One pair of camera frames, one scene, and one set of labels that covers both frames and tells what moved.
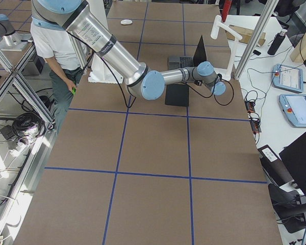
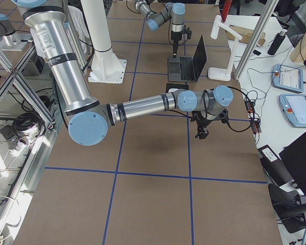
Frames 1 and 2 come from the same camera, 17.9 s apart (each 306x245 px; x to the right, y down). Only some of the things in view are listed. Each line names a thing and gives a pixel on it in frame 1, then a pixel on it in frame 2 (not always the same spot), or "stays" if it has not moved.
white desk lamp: [225, 73] stays
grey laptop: [182, 62] stays
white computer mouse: [126, 22] → [172, 89]
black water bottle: [277, 42] stays
